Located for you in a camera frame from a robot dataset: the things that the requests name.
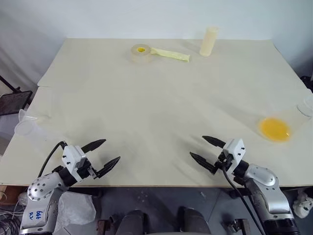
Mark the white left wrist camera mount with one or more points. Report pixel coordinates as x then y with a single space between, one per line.
71 159

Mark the beige roll with yellow core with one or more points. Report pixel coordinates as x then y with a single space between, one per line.
141 54

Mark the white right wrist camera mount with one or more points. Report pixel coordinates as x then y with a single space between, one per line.
235 149

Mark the black metal stand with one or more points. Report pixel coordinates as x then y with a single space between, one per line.
13 100

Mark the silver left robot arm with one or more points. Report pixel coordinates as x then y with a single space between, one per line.
40 191

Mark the tall translucent cup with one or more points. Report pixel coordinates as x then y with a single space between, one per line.
208 42

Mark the clear beaker with yellow liquid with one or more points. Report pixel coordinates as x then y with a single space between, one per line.
276 127

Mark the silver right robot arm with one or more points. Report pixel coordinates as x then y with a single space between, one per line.
266 188

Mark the beige paper table cover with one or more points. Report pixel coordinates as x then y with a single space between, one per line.
156 102

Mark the empty clear plastic beaker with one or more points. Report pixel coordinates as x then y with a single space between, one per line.
31 127

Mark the white plastic bag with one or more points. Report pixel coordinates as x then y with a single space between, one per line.
73 208

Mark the white crumpled object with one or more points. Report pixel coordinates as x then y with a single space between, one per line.
303 202

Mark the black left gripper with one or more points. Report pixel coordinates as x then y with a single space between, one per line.
86 170

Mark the dark rounded shape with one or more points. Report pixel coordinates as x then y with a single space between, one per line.
132 221
194 220

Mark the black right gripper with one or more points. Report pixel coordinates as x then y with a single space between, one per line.
222 162

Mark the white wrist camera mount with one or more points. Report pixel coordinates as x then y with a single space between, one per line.
235 149
71 159

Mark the pale yellow strip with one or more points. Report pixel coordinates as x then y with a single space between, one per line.
171 55

